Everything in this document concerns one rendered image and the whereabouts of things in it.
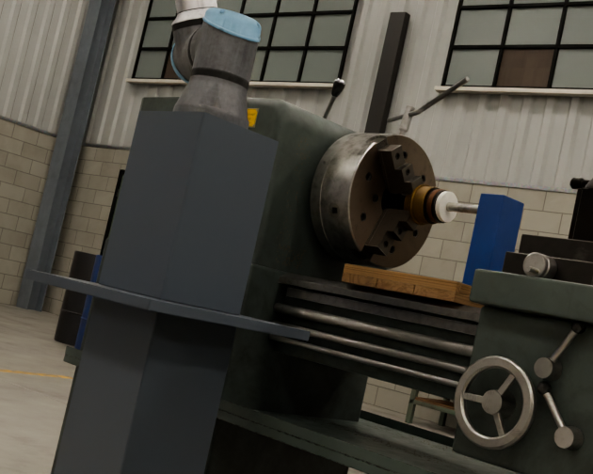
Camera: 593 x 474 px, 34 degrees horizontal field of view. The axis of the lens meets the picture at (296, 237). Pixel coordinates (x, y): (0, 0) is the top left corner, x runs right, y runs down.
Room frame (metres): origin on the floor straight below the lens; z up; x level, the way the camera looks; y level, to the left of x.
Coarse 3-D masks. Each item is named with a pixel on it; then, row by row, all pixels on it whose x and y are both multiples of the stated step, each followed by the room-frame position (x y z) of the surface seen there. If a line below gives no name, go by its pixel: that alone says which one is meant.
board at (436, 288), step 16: (352, 272) 2.06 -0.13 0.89; (368, 272) 2.03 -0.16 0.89; (384, 272) 2.00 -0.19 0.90; (384, 288) 1.99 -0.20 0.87; (400, 288) 1.96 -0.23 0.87; (416, 288) 1.93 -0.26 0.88; (432, 288) 1.90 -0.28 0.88; (448, 288) 1.87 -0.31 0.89; (464, 288) 1.88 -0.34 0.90; (464, 304) 1.89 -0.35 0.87
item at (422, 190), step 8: (424, 184) 2.17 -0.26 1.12; (416, 192) 2.15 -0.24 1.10; (424, 192) 2.14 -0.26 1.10; (432, 192) 2.13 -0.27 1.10; (440, 192) 2.12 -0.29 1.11; (408, 200) 2.17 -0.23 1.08; (416, 200) 2.14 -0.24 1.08; (424, 200) 2.13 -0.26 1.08; (432, 200) 2.12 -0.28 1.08; (408, 208) 2.18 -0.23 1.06; (416, 208) 2.14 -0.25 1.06; (424, 208) 2.13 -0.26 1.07; (432, 208) 2.12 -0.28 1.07; (416, 216) 2.16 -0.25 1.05; (424, 216) 2.14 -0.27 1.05; (432, 216) 2.13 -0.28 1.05; (424, 224) 2.19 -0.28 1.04; (432, 224) 2.16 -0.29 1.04
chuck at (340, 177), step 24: (360, 144) 2.19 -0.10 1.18; (408, 144) 2.24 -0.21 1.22; (336, 168) 2.18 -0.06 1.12; (360, 168) 2.14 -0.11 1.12; (432, 168) 2.32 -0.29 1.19; (336, 192) 2.16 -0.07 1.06; (360, 192) 2.15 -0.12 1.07; (384, 192) 2.32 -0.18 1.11; (360, 216) 2.17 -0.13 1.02; (336, 240) 2.21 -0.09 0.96; (360, 240) 2.18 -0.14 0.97; (408, 240) 2.29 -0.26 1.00; (384, 264) 2.25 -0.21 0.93
